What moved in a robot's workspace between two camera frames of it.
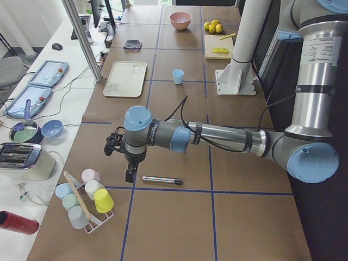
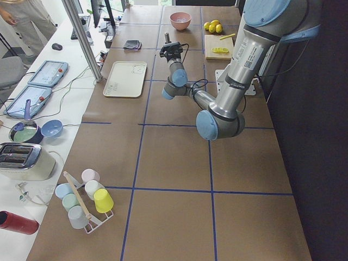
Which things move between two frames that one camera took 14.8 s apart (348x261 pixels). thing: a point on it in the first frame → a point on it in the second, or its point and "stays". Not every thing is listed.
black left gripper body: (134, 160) → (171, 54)
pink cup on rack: (88, 174) stays
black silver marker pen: (176, 181) → (167, 37)
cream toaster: (25, 162) stays
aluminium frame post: (85, 39) stays
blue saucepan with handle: (26, 131) stays
